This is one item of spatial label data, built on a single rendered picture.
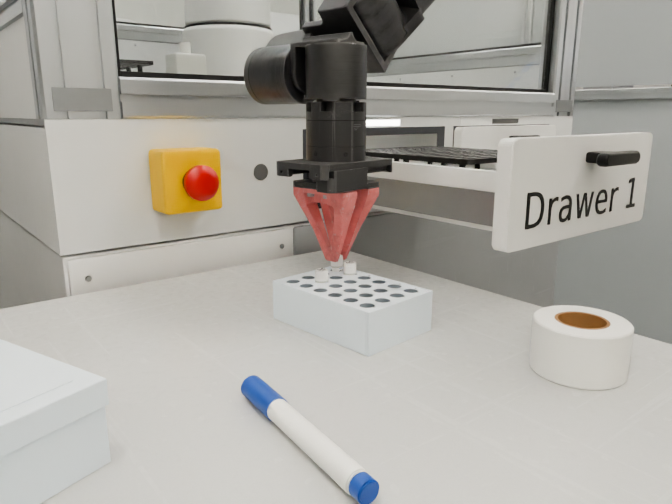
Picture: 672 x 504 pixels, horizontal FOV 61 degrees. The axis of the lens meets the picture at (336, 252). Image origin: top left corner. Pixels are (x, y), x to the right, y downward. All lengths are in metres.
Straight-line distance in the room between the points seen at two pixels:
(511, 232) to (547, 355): 0.17
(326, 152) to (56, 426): 0.32
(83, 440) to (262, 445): 0.10
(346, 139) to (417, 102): 0.44
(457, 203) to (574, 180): 0.13
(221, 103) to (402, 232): 0.38
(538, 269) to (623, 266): 1.21
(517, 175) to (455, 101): 0.47
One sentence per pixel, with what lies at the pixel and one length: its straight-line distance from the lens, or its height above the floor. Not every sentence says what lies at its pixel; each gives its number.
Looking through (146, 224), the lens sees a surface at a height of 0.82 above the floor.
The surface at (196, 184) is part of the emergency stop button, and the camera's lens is 0.65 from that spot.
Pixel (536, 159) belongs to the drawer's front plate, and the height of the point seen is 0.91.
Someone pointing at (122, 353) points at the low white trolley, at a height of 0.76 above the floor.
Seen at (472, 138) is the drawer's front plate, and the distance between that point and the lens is 1.03.
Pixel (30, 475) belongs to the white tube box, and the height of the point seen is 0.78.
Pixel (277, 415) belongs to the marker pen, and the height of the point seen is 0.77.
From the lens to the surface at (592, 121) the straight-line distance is 2.50.
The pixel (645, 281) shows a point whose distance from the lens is 2.46.
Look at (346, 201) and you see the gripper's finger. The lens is 0.52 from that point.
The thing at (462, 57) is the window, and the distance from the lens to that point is 1.06.
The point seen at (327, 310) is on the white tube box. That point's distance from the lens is 0.49.
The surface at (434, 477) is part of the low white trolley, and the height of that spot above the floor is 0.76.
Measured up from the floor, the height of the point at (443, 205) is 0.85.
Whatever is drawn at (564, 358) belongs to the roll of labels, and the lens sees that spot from 0.44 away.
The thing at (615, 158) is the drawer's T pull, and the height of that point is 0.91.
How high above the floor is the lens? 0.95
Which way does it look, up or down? 14 degrees down
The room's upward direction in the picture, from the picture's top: straight up
